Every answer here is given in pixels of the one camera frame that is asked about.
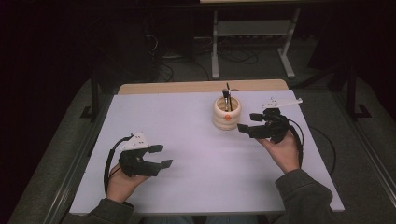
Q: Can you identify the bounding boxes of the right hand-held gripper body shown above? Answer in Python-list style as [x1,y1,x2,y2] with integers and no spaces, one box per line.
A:
[248,97,304,145]

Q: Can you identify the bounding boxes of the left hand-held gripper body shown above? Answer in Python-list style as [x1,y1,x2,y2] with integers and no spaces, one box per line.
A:
[119,132,163,177]

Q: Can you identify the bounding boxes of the cream ribbed brush holder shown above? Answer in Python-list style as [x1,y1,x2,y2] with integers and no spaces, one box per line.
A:
[212,95,243,131]

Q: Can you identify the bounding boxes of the thin black makeup brush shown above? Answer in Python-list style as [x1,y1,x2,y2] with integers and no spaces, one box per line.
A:
[226,82,233,112]

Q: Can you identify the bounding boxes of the person's left hand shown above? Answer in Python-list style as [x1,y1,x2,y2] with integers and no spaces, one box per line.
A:
[106,163,149,203]

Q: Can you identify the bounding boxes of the person's right hand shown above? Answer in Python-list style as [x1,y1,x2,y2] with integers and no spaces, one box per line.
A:
[256,131,301,175]

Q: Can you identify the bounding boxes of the white table board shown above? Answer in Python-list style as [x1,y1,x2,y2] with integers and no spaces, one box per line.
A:
[68,89,346,216]

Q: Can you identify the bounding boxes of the wooden table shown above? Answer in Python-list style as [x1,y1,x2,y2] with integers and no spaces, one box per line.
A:
[117,78,289,96]

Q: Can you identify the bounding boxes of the black metal stand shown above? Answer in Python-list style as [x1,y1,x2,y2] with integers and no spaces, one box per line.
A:
[346,66,372,121]
[79,73,101,122]

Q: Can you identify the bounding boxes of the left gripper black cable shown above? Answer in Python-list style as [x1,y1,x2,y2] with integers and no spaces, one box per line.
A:
[103,134,134,195]

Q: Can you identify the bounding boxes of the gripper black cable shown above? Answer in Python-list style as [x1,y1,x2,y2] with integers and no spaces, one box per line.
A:
[103,134,134,195]
[288,119,337,176]

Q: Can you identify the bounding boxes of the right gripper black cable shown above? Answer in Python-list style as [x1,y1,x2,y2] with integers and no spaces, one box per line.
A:
[288,119,337,176]

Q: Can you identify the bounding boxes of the white metal table frame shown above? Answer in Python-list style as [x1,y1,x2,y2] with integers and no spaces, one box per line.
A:
[211,8,302,80]

